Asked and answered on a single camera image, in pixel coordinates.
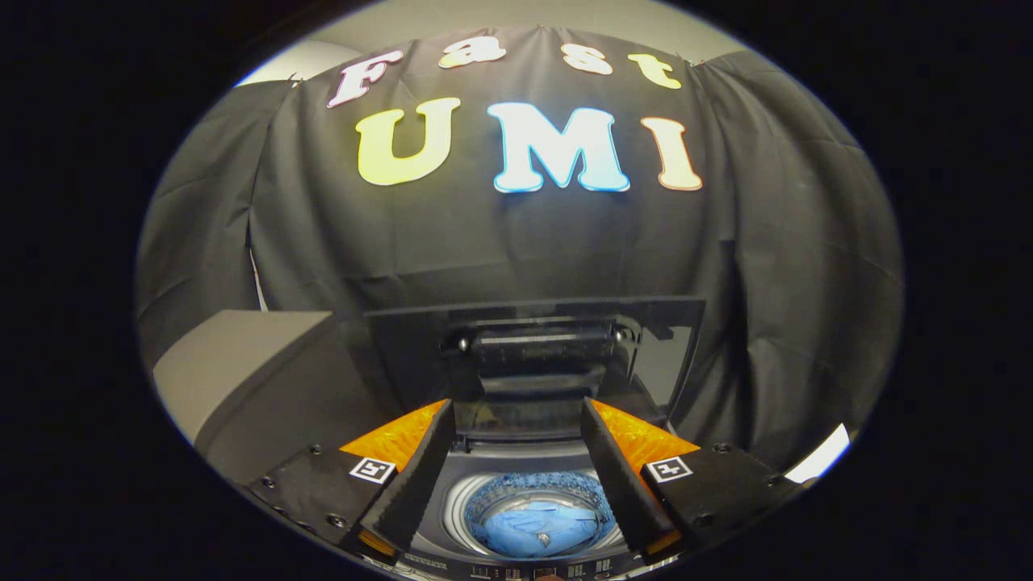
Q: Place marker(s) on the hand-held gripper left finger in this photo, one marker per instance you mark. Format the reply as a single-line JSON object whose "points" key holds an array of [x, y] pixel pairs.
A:
{"points": [[416, 476]]}

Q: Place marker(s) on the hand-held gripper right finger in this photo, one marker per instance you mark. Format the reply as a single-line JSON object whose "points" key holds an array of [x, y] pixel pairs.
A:
{"points": [[617, 476]]}

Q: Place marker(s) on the light blue polo shirt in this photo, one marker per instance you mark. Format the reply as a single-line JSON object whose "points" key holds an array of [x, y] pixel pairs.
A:
{"points": [[533, 528]]}

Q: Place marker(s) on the grey cabinet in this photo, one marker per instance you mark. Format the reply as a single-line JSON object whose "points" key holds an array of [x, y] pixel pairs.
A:
{"points": [[242, 363]]}

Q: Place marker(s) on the white flat board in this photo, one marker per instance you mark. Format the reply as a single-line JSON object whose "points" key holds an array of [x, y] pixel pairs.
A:
{"points": [[819, 456]]}

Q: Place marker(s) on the black backdrop cloth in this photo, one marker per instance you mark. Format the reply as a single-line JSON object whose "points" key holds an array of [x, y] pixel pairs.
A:
{"points": [[323, 242]]}

